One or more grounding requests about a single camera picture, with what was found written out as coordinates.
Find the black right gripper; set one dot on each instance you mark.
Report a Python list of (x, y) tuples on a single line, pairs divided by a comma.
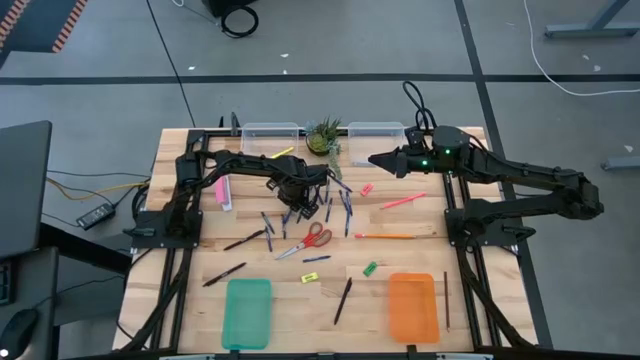
[(420, 162)]

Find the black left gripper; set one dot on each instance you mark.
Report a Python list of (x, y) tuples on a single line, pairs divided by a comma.
[(295, 187)]

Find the pink eraser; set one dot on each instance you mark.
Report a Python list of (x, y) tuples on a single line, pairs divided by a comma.
[(366, 189)]

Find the yellow crayon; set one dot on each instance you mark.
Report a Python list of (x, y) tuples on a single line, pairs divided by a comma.
[(283, 152)]

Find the yellow eraser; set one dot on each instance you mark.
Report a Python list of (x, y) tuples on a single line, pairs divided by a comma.
[(309, 277)]

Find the slim black pen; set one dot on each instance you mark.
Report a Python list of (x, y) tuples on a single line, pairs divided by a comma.
[(224, 274), (245, 240)]

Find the orange pencil with pink eraser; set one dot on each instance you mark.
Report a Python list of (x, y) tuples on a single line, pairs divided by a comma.
[(385, 236)]

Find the green eraser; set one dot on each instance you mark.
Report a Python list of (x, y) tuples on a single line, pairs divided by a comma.
[(370, 269)]

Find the thick black click pen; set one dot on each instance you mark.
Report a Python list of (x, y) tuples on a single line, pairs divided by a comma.
[(343, 301)]

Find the teal plastic bin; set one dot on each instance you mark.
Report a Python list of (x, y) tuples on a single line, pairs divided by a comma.
[(247, 313)]

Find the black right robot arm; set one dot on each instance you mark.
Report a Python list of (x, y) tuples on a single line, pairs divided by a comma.
[(525, 172)]

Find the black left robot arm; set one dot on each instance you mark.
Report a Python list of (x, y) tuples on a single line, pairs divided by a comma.
[(240, 162)]

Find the dark pens cluster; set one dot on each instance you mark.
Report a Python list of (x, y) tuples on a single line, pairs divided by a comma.
[(328, 210), (285, 225)]

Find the clear plastic bin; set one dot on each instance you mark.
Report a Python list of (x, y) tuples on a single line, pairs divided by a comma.
[(270, 136), (376, 142)]

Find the potted succulent plant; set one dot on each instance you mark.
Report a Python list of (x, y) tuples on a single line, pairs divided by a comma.
[(322, 140)]

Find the pink stapler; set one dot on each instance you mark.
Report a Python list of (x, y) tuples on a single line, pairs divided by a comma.
[(223, 192)]

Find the brown pencil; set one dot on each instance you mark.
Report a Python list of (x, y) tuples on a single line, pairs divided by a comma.
[(446, 300)]

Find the black power adapter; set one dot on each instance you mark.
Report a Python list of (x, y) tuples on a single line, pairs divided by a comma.
[(95, 216)]

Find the black box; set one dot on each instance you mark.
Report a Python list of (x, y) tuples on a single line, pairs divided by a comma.
[(225, 6)]

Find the grey table leg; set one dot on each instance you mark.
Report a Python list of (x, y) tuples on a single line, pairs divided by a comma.
[(590, 29), (620, 163)]

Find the dark grey panel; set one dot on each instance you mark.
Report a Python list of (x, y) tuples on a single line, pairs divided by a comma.
[(22, 190)]

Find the dark grey desk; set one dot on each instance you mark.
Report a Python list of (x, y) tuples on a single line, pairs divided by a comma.
[(30, 295)]

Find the black computer mouse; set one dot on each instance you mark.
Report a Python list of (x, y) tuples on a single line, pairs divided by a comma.
[(17, 332)]

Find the black mat with orange stripes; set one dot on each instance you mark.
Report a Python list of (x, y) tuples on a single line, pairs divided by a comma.
[(35, 25)]

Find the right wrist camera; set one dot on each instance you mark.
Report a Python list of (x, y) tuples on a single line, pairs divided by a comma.
[(415, 138)]

